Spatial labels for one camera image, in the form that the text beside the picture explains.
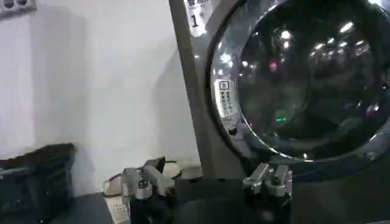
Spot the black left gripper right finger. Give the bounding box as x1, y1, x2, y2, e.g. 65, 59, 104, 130
243, 163, 293, 198

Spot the white power strip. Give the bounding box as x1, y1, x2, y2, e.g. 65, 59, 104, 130
103, 194, 132, 224

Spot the black laundry basket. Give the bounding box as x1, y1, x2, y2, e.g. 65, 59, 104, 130
0, 142, 77, 224

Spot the round glass dryer door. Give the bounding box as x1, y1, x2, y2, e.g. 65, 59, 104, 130
204, 0, 390, 167

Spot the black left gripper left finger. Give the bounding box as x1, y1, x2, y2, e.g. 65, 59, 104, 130
121, 156, 176, 201

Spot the white wall socket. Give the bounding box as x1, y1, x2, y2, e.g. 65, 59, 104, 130
0, 0, 38, 19

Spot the grey dryer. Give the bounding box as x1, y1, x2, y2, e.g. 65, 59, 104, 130
168, 0, 390, 224

